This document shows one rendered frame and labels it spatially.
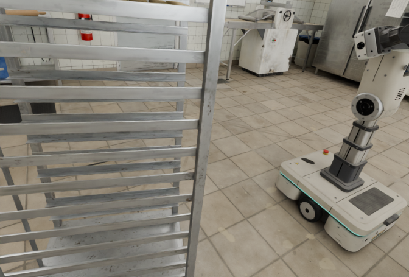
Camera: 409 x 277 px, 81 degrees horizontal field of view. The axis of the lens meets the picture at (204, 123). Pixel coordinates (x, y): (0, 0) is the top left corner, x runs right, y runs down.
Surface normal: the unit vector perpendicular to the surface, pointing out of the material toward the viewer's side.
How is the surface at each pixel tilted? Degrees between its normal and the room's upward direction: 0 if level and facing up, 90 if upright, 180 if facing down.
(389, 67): 90
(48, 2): 90
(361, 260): 0
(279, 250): 0
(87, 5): 90
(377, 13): 90
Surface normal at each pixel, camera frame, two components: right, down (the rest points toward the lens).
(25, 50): 0.22, 0.47
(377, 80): -0.87, 0.32
